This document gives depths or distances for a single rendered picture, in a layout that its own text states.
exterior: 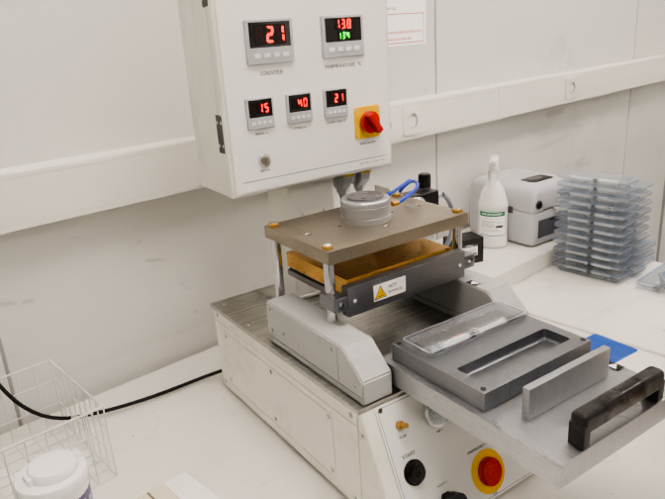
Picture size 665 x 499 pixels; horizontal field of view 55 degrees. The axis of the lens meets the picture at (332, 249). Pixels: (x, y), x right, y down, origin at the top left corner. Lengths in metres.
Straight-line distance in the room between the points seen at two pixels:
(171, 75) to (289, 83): 0.34
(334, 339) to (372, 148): 0.42
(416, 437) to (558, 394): 0.21
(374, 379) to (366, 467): 0.12
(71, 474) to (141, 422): 0.35
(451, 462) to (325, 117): 0.58
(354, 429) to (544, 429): 0.26
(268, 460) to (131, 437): 0.26
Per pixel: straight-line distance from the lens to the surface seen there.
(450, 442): 0.94
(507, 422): 0.77
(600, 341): 1.45
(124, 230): 1.31
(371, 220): 0.97
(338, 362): 0.87
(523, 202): 1.81
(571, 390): 0.82
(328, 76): 1.10
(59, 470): 0.91
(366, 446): 0.87
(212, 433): 1.17
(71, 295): 1.30
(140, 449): 1.17
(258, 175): 1.04
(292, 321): 0.95
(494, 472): 0.98
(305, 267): 1.00
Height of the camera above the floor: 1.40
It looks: 19 degrees down
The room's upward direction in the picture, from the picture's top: 4 degrees counter-clockwise
